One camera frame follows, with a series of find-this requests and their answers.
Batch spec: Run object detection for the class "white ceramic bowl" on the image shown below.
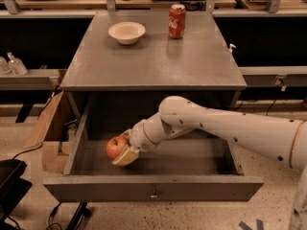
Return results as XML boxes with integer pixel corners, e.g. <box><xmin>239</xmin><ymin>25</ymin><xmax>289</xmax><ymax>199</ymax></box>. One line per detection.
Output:
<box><xmin>108</xmin><ymin>22</ymin><xmax>146</xmax><ymax>45</ymax></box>

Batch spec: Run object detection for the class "brown cardboard box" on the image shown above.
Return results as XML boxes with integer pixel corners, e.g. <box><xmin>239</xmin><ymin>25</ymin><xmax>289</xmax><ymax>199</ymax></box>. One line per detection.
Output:
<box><xmin>23</xmin><ymin>92</ymin><xmax>77</xmax><ymax>173</ymax></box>

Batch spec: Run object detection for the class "red apple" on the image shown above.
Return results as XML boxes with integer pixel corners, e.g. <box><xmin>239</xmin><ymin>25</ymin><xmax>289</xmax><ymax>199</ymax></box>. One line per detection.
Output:
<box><xmin>106</xmin><ymin>136</ymin><xmax>129</xmax><ymax>160</ymax></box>

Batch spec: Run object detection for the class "grey cabinet with top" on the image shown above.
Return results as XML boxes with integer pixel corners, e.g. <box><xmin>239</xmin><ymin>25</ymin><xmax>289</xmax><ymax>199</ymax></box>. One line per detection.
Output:
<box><xmin>60</xmin><ymin>11</ymin><xmax>247</xmax><ymax>119</ymax></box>

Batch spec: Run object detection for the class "small white pump bottle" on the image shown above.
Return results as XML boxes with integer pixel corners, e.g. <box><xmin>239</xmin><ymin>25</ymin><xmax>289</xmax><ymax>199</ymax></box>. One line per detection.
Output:
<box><xmin>228</xmin><ymin>43</ymin><xmax>236</xmax><ymax>53</ymax></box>

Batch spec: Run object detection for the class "clear sanitizer bottle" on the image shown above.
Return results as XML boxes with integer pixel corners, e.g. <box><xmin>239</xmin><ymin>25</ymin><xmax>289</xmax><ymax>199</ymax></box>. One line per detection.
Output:
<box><xmin>7</xmin><ymin>52</ymin><xmax>28</xmax><ymax>76</ymax></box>

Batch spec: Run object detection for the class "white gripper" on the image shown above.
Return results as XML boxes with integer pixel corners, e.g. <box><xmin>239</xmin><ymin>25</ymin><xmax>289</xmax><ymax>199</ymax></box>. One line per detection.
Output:
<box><xmin>112</xmin><ymin>121</ymin><xmax>154</xmax><ymax>167</ymax></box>

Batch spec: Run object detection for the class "open grey top drawer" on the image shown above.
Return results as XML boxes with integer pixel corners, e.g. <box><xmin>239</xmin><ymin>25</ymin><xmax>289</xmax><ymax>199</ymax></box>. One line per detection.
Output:
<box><xmin>44</xmin><ymin>92</ymin><xmax>264</xmax><ymax>202</ymax></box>

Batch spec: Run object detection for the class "red cola can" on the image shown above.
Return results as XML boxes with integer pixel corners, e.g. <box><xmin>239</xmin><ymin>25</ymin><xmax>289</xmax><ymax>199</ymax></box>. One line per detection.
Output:
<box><xmin>168</xmin><ymin>4</ymin><xmax>186</xmax><ymax>39</ymax></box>

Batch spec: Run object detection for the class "black office chair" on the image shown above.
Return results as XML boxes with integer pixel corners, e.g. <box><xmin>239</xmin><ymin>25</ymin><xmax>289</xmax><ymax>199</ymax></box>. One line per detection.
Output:
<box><xmin>0</xmin><ymin>159</ymin><xmax>32</xmax><ymax>230</ymax></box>

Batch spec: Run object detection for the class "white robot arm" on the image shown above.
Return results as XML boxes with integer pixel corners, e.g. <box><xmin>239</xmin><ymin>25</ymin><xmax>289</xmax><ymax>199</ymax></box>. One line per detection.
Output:
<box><xmin>112</xmin><ymin>96</ymin><xmax>307</xmax><ymax>230</ymax></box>

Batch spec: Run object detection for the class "metal drawer knob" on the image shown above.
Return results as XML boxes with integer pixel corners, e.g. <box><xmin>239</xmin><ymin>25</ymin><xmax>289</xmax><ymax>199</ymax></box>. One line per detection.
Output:
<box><xmin>150</xmin><ymin>191</ymin><xmax>158</xmax><ymax>199</ymax></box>

